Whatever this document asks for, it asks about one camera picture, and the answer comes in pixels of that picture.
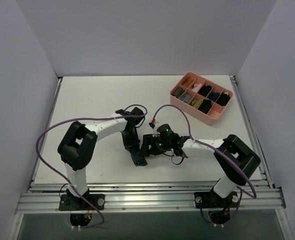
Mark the navy white striped underwear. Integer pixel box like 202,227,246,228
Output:
130,149,148,167

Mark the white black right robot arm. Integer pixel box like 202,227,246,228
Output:
140,132,261,207

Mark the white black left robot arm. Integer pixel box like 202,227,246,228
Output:
57,114,144,210

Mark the grey patterned rolled garment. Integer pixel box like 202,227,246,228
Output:
178,94,193,104

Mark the dark grey rolled garment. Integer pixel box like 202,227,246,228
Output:
172,87,184,98

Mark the olive green rolled garment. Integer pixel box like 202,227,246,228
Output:
191,98,203,109

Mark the black rolled garment front row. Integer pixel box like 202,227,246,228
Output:
198,99,212,114

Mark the pink divided organizer tray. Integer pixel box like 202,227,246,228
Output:
169,72,234,126

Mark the pink white rolled garment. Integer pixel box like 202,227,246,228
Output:
191,83,203,93

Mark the mustard yellow rolled garment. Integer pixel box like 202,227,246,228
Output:
182,77,194,88

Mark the dark blue rolled garment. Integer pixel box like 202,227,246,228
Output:
208,92,220,102

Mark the black rolled garment with tag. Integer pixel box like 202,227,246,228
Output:
216,91,231,107

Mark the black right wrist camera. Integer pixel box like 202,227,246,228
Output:
156,123,174,138

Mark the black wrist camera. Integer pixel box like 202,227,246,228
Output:
156,123,174,138
115,107,145,120

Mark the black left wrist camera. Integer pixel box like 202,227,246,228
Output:
115,107,145,120

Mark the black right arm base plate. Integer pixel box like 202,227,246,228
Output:
193,190,239,209

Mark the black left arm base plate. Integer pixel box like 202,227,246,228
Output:
58,193,105,211

